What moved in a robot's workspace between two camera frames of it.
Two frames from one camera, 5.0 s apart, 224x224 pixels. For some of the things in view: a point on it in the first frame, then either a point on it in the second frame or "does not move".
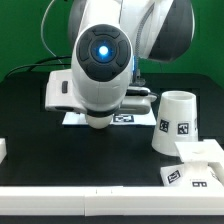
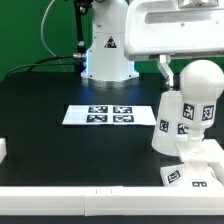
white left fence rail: [3, 150] does not move
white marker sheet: [143, 118] does not move
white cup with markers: [176, 121] does not move
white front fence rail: [112, 200] does not move
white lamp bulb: [99, 122] to [201, 84]
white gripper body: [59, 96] to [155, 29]
